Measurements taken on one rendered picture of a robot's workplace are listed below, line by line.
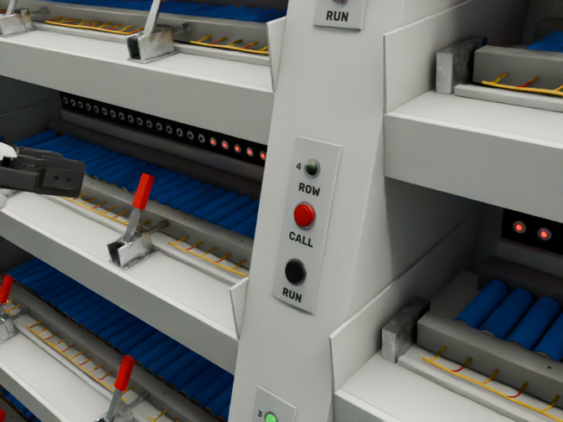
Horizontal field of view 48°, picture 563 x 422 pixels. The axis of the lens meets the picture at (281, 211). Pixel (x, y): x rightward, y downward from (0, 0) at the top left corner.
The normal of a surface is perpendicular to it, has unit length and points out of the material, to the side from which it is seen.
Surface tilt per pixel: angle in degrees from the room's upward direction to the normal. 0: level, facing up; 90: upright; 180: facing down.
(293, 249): 90
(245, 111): 110
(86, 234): 20
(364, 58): 90
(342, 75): 90
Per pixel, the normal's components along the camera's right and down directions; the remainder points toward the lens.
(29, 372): -0.08, -0.88
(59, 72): -0.66, 0.40
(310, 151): -0.65, 0.07
